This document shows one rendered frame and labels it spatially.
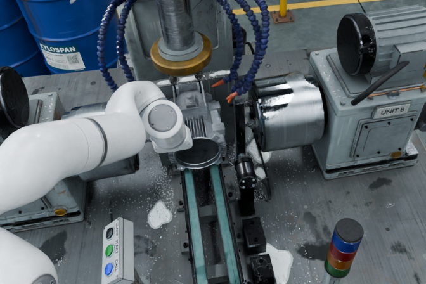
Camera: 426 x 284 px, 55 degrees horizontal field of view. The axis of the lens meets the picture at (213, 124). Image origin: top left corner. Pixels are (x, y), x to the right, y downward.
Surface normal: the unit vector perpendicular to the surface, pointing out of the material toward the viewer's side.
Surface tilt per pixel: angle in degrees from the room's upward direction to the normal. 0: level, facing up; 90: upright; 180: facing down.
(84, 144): 67
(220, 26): 90
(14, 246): 38
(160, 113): 28
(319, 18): 0
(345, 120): 90
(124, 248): 52
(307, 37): 0
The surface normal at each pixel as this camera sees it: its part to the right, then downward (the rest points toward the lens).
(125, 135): 0.90, -0.13
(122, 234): 0.73, -0.54
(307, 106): 0.04, 0.00
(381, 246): -0.07, -0.67
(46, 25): -0.15, 0.74
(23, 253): 0.36, -0.90
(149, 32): 0.14, 0.72
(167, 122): 0.03, -0.21
